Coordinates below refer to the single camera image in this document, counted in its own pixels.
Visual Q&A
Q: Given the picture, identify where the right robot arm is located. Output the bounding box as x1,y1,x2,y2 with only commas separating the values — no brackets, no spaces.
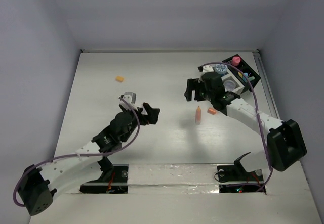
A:
184,72,307,172

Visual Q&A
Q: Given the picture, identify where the clear round jar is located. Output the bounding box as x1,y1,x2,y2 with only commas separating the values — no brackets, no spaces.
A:
223,79,236,92

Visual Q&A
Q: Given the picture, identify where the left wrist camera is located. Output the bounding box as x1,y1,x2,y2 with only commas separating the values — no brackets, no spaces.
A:
119,92,137,107

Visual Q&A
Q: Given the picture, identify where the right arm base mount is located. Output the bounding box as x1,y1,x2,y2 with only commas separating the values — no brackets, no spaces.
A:
214,152,266,193

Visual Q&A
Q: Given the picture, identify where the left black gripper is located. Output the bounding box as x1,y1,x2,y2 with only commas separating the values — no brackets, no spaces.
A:
120,103,158,142

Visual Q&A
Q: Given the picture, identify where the orange pencil shaped pen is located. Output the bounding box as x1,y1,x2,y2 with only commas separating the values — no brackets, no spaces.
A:
195,106,201,125

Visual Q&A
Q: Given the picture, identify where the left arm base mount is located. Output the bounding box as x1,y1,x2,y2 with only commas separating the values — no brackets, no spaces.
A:
79,164,129,194

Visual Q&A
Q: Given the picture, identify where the black container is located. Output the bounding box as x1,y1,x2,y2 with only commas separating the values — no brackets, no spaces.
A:
222,54,261,93

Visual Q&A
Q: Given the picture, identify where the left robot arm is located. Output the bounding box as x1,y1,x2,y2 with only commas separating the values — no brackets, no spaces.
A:
13,101,160,216

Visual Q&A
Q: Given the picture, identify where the blue highlighter pen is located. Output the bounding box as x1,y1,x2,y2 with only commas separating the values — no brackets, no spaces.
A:
243,73,249,82

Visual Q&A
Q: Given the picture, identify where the pink capped tube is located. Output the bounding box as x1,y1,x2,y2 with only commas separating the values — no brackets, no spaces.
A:
231,56,241,67

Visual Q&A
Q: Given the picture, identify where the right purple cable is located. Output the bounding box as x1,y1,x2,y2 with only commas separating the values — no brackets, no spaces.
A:
198,62,274,193

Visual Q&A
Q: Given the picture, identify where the white slotted container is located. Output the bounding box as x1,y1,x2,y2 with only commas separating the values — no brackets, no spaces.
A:
221,71,245,95

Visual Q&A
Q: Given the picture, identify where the dark orange eraser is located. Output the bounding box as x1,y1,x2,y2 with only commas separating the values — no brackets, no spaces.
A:
207,107,217,115

